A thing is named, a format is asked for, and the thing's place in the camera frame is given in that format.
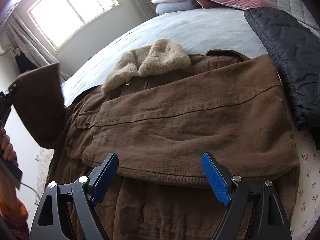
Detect brown coat with fur collar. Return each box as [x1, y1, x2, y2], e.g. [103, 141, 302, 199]
[14, 50, 299, 239]

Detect dark hanging clothes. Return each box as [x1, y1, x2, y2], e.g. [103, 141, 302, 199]
[13, 47, 37, 74]

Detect person's left hand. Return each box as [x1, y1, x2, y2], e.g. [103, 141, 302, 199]
[1, 128, 17, 161]

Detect floral white bed sheet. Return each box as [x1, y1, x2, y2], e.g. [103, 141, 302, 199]
[36, 127, 320, 240]

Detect grey curtain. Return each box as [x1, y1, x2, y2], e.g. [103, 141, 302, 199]
[3, 12, 58, 68]

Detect black quilted jacket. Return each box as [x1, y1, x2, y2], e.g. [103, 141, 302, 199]
[244, 7, 319, 149]

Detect bright window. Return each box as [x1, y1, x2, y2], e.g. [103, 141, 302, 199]
[28, 0, 119, 51]

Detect light blue bed blanket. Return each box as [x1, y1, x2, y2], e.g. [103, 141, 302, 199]
[62, 7, 267, 106]

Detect light blue folded cloth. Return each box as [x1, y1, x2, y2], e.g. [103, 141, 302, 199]
[156, 0, 201, 15]

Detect black cable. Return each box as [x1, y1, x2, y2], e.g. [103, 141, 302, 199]
[21, 181, 41, 201]

